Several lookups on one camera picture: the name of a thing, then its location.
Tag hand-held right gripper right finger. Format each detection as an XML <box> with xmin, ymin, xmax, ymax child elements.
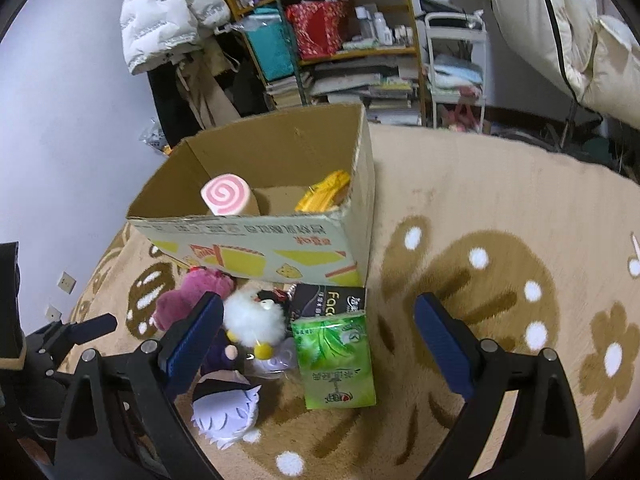
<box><xmin>413</xmin><ymin>292</ymin><xmax>588</xmax><ymax>480</ymax></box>

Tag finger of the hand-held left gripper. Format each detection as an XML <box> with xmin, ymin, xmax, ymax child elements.
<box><xmin>67</xmin><ymin>312</ymin><xmax>119</xmax><ymax>348</ymax></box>

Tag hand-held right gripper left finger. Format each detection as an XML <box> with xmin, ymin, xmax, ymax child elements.
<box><xmin>52</xmin><ymin>291</ymin><xmax>226</xmax><ymax>480</ymax></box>

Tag pink bear plush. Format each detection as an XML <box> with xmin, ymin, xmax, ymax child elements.
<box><xmin>152</xmin><ymin>267</ymin><xmax>236</xmax><ymax>332</ymax></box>

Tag white fluffy plush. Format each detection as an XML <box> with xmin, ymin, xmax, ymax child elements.
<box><xmin>222</xmin><ymin>290</ymin><xmax>287</xmax><ymax>361</ymax></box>

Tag cardboard box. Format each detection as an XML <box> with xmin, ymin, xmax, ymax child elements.
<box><xmin>126</xmin><ymin>102</ymin><xmax>377</xmax><ymax>291</ymax></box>

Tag white-haired doll plush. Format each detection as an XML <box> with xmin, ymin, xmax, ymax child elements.
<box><xmin>192</xmin><ymin>327</ymin><xmax>263</xmax><ymax>451</ymax></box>

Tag green tissue pack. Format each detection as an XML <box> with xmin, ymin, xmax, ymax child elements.
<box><xmin>291</xmin><ymin>310</ymin><xmax>377</xmax><ymax>409</ymax></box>

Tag black tissue pack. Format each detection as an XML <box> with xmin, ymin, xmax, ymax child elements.
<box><xmin>289</xmin><ymin>282</ymin><xmax>367</xmax><ymax>321</ymax></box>

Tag pink swirl roll plush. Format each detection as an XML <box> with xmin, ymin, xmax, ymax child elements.
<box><xmin>201</xmin><ymin>173</ymin><xmax>261</xmax><ymax>217</ymax></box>

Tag beige patterned rug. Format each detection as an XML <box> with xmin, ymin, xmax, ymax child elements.
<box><xmin>57</xmin><ymin>122</ymin><xmax>640</xmax><ymax>480</ymax></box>

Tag yellow snack packet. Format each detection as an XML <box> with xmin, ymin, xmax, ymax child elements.
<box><xmin>295</xmin><ymin>170</ymin><xmax>352</xmax><ymax>212</ymax></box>

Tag clear snack bag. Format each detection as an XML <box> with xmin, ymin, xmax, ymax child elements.
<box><xmin>140</xmin><ymin>120</ymin><xmax>171</xmax><ymax>156</ymax></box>

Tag plush toys in cart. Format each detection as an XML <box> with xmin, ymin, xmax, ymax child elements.
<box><xmin>447</xmin><ymin>102</ymin><xmax>483</xmax><ymax>133</ymax></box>

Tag black hanging coat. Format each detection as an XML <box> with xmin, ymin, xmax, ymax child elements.
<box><xmin>147</xmin><ymin>60</ymin><xmax>201</xmax><ymax>148</ymax></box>

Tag beige hanging coat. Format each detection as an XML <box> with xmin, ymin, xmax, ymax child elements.
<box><xmin>175</xmin><ymin>50</ymin><xmax>241</xmax><ymax>131</ymax></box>

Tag folded blue towels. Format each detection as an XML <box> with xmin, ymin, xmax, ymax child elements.
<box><xmin>432</xmin><ymin>57</ymin><xmax>483</xmax><ymax>91</ymax></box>

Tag stack of books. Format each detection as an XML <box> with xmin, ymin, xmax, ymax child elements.
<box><xmin>264</xmin><ymin>57</ymin><xmax>421</xmax><ymax>126</ymax></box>

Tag teal bag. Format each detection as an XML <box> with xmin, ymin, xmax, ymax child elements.
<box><xmin>240</xmin><ymin>7</ymin><xmax>296</xmax><ymax>83</ymax></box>

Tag green thin pole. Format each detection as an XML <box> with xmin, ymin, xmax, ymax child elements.
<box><xmin>265</xmin><ymin>0</ymin><xmax>308</xmax><ymax>106</ymax></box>

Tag white puffer jacket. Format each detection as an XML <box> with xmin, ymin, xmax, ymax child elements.
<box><xmin>120</xmin><ymin>0</ymin><xmax>232</xmax><ymax>76</ymax></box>

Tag group of white bottles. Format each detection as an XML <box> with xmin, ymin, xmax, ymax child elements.
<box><xmin>352</xmin><ymin>4</ymin><xmax>416</xmax><ymax>48</ymax></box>

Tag white trolley cart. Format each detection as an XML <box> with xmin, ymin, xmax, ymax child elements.
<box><xmin>422</xmin><ymin>12</ymin><xmax>488</xmax><ymax>133</ymax></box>

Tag red patterned bag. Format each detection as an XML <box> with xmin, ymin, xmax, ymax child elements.
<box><xmin>286</xmin><ymin>1</ymin><xmax>351</xmax><ymax>61</ymax></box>

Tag cream padded coat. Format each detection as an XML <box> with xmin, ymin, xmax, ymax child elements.
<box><xmin>480</xmin><ymin>0</ymin><xmax>640</xmax><ymax>121</ymax></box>

